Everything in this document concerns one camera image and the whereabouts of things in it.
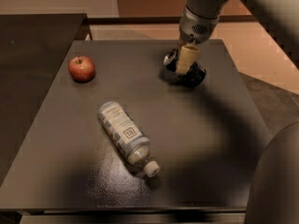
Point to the dark pepsi can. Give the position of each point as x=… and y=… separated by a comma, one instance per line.
x=194, y=76

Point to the clear plastic water bottle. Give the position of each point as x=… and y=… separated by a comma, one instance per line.
x=127, y=138

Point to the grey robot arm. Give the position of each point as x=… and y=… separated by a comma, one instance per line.
x=274, y=192

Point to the red apple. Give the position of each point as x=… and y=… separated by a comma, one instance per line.
x=81, y=69

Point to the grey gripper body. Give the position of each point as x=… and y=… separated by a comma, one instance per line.
x=196, y=29

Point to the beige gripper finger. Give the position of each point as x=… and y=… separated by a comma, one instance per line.
x=187, y=55

